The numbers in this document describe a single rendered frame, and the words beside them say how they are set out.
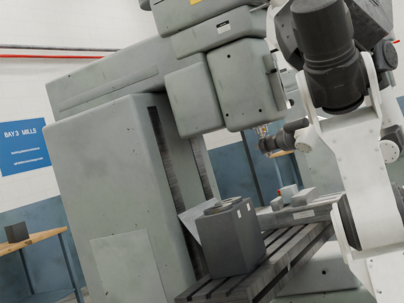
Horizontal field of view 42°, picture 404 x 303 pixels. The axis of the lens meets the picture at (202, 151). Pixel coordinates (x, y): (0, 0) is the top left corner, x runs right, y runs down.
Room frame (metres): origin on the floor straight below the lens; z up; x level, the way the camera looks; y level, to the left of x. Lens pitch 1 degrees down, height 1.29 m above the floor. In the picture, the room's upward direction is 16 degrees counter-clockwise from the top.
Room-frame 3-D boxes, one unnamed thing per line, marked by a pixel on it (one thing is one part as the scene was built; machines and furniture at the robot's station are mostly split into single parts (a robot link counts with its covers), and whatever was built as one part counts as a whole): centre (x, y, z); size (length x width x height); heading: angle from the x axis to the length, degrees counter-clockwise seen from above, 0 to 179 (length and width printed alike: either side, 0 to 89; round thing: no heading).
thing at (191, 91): (2.09, -0.07, 1.47); 0.24 x 0.19 x 0.26; 150
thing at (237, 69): (1.99, -0.23, 1.47); 0.21 x 0.19 x 0.32; 150
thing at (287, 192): (2.08, -0.29, 1.02); 0.06 x 0.05 x 0.06; 151
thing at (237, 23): (2.01, -0.20, 1.68); 0.34 x 0.24 x 0.10; 60
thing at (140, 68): (2.24, 0.20, 1.66); 0.80 x 0.23 x 0.20; 60
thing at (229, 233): (1.64, -0.02, 1.01); 0.22 x 0.12 x 0.20; 158
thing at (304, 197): (2.05, -0.34, 1.00); 0.15 x 0.06 x 0.04; 151
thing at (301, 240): (1.96, -0.22, 0.87); 1.24 x 0.23 x 0.08; 150
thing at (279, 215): (2.06, -0.31, 0.96); 0.35 x 0.15 x 0.11; 61
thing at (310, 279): (1.99, -0.24, 0.77); 0.50 x 0.35 x 0.12; 60
